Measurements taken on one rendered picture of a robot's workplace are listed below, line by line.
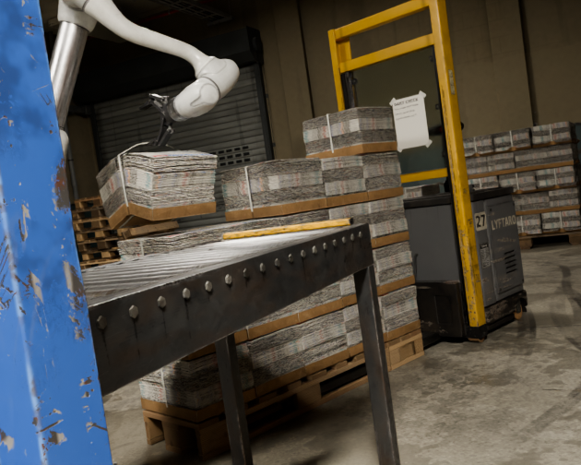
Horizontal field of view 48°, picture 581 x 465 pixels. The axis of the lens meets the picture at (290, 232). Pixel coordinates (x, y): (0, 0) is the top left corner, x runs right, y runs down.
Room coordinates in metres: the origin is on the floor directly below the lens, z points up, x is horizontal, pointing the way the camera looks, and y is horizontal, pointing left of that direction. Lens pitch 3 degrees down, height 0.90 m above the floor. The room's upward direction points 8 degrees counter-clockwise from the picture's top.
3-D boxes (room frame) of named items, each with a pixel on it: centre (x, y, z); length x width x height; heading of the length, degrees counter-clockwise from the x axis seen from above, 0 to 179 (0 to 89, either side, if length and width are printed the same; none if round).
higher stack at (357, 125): (3.35, -0.37, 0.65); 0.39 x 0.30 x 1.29; 45
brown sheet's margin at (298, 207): (2.93, 0.05, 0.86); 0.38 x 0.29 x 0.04; 45
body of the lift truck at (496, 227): (3.91, -0.94, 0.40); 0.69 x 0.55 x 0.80; 45
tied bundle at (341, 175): (3.14, -0.16, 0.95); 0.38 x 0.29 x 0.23; 43
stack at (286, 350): (2.83, 0.15, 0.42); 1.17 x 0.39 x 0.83; 135
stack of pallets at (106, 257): (9.32, 2.33, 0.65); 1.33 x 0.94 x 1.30; 158
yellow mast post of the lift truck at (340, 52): (3.88, -0.45, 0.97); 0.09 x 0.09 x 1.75; 45
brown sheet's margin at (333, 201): (3.14, -0.16, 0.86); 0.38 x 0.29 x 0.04; 43
